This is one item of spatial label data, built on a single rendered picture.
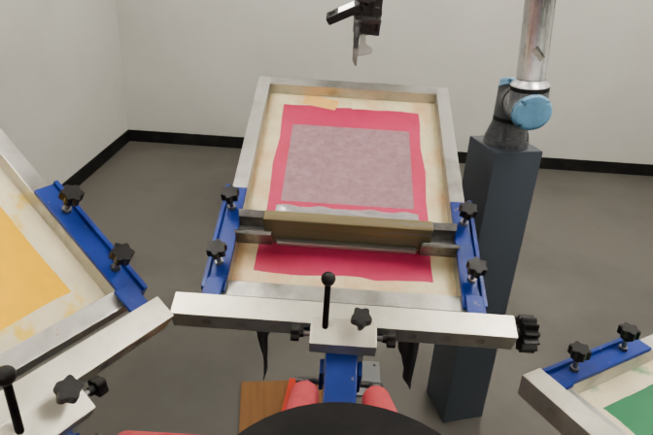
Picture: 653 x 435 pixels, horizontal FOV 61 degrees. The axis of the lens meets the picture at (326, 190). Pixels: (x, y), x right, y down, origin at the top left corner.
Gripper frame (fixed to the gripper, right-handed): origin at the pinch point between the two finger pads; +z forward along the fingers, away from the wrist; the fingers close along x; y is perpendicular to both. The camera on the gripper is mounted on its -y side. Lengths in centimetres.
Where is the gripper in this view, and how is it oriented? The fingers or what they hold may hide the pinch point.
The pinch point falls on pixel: (353, 54)
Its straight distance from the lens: 180.5
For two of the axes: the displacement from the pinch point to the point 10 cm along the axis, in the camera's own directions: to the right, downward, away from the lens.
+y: 10.0, 0.7, -0.1
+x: 0.6, -6.6, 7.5
